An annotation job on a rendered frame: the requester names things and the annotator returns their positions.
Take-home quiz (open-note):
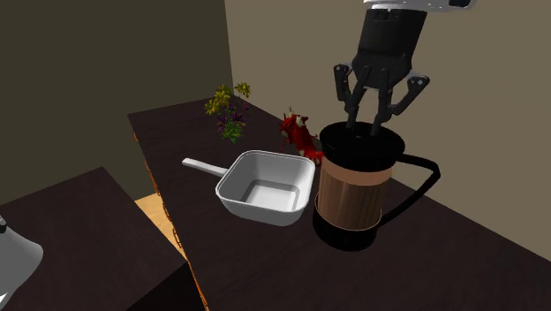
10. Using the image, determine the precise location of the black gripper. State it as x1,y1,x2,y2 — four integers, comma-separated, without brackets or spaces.
333,8,431,137

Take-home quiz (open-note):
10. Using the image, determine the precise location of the red toy figure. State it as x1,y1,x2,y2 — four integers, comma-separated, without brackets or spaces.
278,107,324,166

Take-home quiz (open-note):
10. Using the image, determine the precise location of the black and wood coffee press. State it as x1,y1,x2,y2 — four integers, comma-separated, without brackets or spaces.
312,121,442,253

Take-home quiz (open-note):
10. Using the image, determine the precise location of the yellow and purple flower plant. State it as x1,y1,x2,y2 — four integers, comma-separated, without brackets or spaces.
203,81,253,145

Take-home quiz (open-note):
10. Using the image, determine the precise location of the dark wooden chest of drawers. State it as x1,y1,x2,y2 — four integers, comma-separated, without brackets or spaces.
127,96,551,311

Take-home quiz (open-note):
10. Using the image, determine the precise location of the white square pan with handle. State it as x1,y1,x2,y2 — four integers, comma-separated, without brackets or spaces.
181,148,317,228

